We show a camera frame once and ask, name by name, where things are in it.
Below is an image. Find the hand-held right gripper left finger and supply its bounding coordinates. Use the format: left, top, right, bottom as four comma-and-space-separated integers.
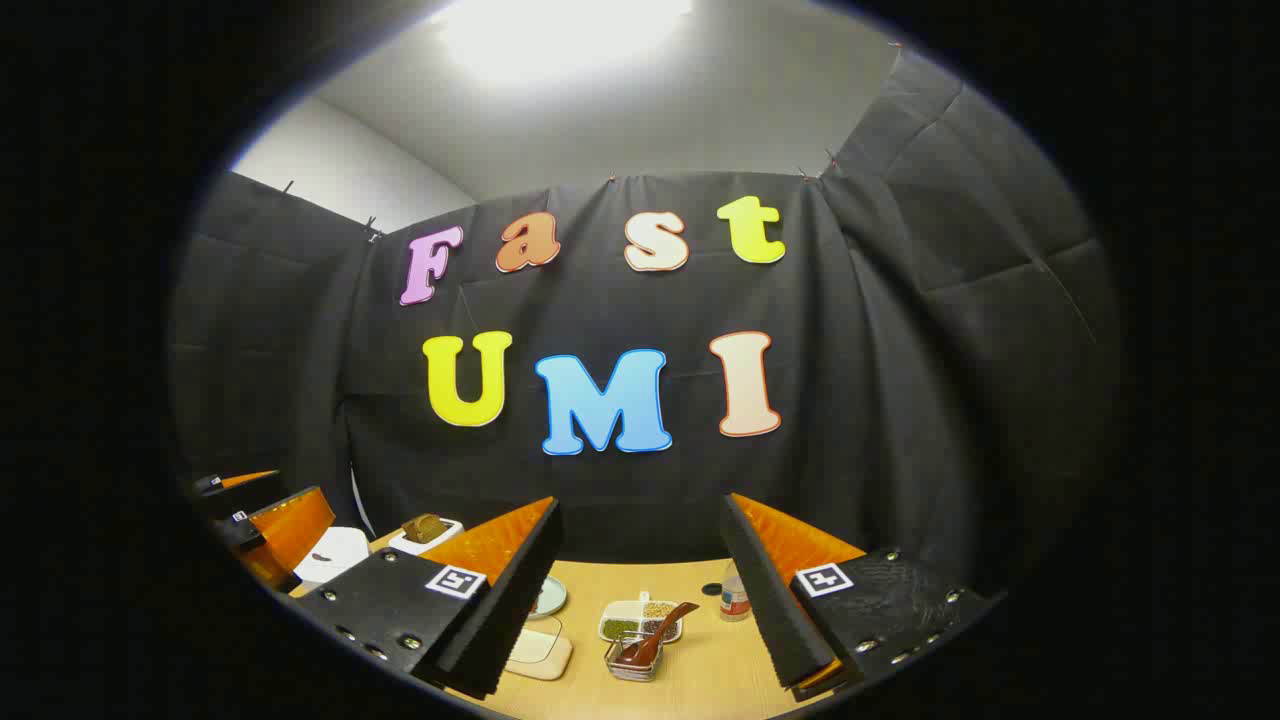
295, 497, 563, 701

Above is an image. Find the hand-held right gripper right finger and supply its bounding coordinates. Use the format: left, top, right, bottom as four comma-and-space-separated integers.
720, 492, 1006, 701

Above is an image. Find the white rice cooker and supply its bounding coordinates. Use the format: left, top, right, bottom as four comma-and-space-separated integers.
293, 526, 371, 586

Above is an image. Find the clear rice container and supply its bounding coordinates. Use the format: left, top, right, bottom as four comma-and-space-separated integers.
503, 615, 574, 682

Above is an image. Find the clear chopstick holder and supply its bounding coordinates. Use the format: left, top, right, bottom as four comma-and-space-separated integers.
604, 632, 664, 683

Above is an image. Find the brown wooden spoon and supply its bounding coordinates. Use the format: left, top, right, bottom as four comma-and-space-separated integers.
615, 602, 701, 669

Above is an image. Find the clear plastic bottle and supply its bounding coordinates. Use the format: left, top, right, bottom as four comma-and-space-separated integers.
720, 563, 751, 623

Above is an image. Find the white toaster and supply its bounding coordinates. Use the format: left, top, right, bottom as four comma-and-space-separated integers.
388, 515, 464, 557

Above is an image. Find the white divided bean dish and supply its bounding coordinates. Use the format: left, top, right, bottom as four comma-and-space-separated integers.
598, 592, 684, 644

